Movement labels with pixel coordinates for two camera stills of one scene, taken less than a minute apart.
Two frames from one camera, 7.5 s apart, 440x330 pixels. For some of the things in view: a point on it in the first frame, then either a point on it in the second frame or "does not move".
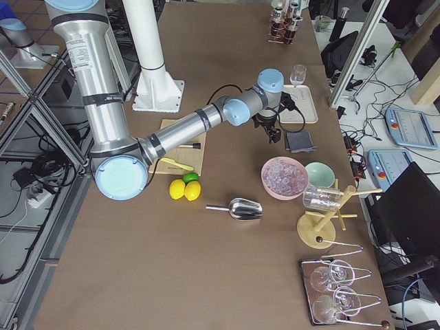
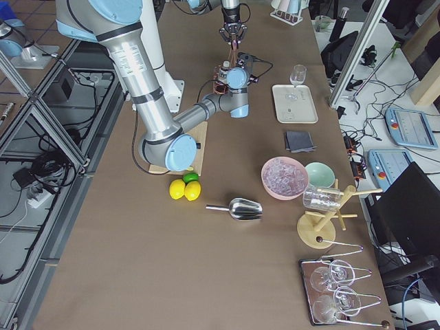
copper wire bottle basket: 284,20 to 219,88
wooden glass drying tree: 317,230 does not move
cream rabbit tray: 302,97 does not move
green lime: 190,177 does not move
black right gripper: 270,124 to 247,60
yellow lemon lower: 177,188 does not move
